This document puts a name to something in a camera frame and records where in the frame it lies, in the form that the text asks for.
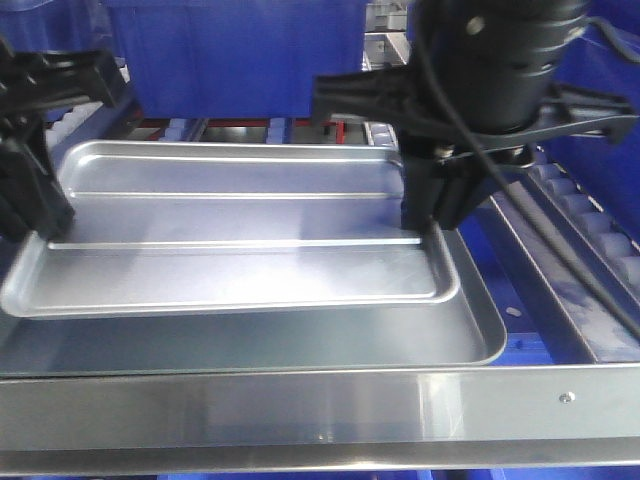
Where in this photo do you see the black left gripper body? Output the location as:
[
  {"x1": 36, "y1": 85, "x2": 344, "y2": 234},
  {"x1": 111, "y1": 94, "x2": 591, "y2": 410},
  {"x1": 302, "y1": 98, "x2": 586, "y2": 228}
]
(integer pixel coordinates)
[{"x1": 1, "y1": 39, "x2": 123, "y2": 117}]

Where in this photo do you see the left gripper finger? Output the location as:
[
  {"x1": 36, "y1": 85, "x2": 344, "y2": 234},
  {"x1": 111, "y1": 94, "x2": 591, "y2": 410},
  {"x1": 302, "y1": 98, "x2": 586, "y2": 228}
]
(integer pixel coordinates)
[{"x1": 1, "y1": 117, "x2": 74, "y2": 242}]

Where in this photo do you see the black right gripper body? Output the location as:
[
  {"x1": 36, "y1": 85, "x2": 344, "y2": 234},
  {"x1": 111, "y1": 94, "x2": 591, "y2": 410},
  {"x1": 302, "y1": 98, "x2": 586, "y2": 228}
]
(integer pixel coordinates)
[{"x1": 311, "y1": 69, "x2": 638, "y2": 156}]

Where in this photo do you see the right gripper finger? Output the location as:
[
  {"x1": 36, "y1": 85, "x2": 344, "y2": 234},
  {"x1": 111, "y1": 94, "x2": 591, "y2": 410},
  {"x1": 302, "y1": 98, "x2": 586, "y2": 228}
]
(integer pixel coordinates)
[
  {"x1": 399, "y1": 130, "x2": 444, "y2": 230},
  {"x1": 434, "y1": 159, "x2": 501, "y2": 230}
]

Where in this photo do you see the silver metal tray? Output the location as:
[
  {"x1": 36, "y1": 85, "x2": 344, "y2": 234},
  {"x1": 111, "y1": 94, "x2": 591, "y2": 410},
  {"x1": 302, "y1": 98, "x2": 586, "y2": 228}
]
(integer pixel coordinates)
[{"x1": 1, "y1": 141, "x2": 460, "y2": 319}]

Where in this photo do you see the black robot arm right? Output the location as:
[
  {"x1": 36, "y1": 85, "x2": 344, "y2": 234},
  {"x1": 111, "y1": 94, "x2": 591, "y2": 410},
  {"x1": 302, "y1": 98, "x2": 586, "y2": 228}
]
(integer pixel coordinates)
[{"x1": 312, "y1": 1, "x2": 637, "y2": 232}]

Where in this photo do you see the lower silver tray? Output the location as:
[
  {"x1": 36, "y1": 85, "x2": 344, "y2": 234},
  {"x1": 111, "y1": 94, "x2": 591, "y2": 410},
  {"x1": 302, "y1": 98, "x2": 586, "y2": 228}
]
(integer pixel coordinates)
[{"x1": 1, "y1": 231, "x2": 507, "y2": 377}]

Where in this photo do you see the blue bin behind trays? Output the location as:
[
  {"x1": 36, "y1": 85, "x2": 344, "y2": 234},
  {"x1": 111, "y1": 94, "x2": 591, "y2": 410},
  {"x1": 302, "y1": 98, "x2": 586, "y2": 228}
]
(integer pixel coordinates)
[{"x1": 104, "y1": 1, "x2": 367, "y2": 119}]

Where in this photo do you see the far-right roller track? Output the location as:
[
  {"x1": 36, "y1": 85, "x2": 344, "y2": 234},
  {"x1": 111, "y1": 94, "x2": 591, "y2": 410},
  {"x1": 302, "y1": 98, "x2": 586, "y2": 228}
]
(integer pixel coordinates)
[{"x1": 531, "y1": 163, "x2": 639, "y2": 298}]

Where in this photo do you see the large blue bin right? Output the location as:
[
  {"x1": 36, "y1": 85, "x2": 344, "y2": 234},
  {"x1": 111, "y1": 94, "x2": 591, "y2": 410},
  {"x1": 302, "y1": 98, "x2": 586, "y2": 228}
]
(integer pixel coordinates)
[{"x1": 542, "y1": 14, "x2": 640, "y2": 236}]

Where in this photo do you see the steel rack front beam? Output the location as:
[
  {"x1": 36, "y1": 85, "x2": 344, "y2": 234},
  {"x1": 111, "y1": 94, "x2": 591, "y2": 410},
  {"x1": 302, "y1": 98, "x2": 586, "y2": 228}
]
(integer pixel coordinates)
[{"x1": 1, "y1": 364, "x2": 639, "y2": 475}]

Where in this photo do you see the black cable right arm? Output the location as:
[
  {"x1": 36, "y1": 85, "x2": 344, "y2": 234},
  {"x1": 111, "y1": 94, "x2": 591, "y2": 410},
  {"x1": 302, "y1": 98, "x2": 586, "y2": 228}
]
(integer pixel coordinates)
[{"x1": 414, "y1": 0, "x2": 640, "y2": 346}]

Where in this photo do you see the right steel divider rail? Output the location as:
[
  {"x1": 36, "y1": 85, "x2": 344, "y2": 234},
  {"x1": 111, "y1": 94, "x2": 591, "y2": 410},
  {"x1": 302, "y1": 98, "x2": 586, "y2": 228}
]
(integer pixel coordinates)
[{"x1": 477, "y1": 177, "x2": 639, "y2": 364}]

